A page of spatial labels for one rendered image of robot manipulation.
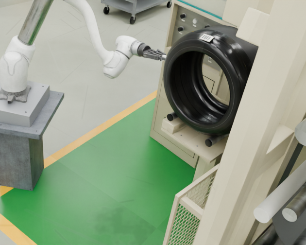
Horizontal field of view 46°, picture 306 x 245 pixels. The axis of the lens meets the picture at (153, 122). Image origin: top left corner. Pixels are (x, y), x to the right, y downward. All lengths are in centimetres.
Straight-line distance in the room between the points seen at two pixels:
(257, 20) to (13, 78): 156
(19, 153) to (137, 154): 104
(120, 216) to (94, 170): 50
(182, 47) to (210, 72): 85
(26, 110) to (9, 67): 27
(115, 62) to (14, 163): 103
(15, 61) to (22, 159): 71
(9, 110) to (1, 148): 39
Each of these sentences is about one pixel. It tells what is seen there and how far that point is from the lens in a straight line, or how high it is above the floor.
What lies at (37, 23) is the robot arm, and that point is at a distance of 241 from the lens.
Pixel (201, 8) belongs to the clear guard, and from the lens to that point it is 267.
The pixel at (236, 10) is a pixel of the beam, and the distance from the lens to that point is 136.
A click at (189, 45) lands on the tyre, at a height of 136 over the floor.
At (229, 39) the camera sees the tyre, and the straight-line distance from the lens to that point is 180.
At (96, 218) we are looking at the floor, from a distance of 266.
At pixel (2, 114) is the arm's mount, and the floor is 71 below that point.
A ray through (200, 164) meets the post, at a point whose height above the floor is 39.
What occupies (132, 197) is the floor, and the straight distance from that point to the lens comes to 281.
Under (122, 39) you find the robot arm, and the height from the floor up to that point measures 116.
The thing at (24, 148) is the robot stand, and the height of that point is 40.
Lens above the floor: 208
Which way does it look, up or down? 36 degrees down
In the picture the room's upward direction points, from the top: 10 degrees clockwise
